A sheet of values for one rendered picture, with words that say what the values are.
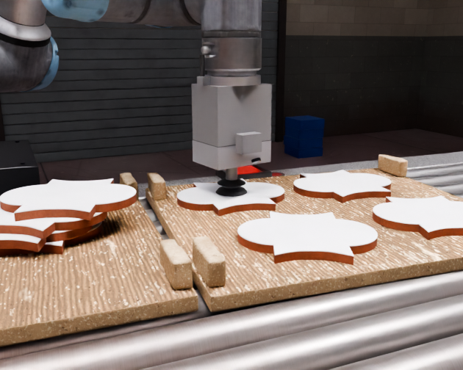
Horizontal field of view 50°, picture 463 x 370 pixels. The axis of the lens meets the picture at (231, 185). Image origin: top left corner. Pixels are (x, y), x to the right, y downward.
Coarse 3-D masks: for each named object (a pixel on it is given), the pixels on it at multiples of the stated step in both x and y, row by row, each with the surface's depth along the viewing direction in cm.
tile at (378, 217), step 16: (384, 208) 61; (400, 208) 61; (416, 208) 61; (432, 208) 61; (448, 208) 61; (384, 224) 58; (400, 224) 57; (416, 224) 56; (432, 224) 56; (448, 224) 56
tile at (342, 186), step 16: (304, 176) 76; (320, 176) 76; (336, 176) 76; (352, 176) 76; (368, 176) 76; (304, 192) 70; (320, 192) 68; (336, 192) 68; (352, 192) 68; (368, 192) 69; (384, 192) 69
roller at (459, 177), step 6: (450, 174) 88; (456, 174) 88; (462, 174) 88; (420, 180) 85; (426, 180) 85; (432, 180) 85; (438, 180) 86; (444, 180) 86; (450, 180) 86; (456, 180) 87; (462, 180) 87; (150, 210) 69; (150, 216) 68; (156, 216) 68
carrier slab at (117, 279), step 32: (128, 224) 59; (32, 256) 50; (64, 256) 50; (96, 256) 50; (128, 256) 50; (0, 288) 43; (32, 288) 43; (64, 288) 43; (96, 288) 43; (128, 288) 43; (160, 288) 43; (192, 288) 43; (0, 320) 38; (32, 320) 38; (64, 320) 39; (96, 320) 40; (128, 320) 41
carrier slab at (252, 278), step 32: (288, 192) 71; (416, 192) 71; (192, 224) 59; (224, 224) 59; (192, 256) 50; (224, 256) 50; (256, 256) 50; (384, 256) 50; (416, 256) 50; (448, 256) 50; (224, 288) 43; (256, 288) 43; (288, 288) 44; (320, 288) 45; (352, 288) 46
